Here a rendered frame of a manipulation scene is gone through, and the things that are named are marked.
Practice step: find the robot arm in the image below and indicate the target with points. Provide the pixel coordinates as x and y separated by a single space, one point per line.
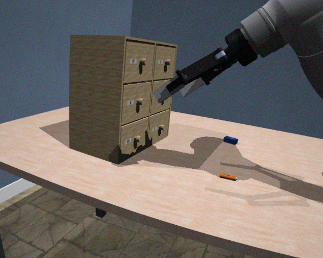
298 23

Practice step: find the orange-brown cylinder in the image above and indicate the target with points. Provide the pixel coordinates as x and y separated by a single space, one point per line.
228 177

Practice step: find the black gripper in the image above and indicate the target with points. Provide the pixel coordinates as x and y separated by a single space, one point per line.
209 67

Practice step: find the tan wooden drawer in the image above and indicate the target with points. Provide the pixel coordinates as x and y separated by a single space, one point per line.
158 126
133 137
163 66
135 100
138 61
155 106

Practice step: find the dark brown wooden chest of drawers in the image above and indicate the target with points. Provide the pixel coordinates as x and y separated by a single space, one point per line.
96 73

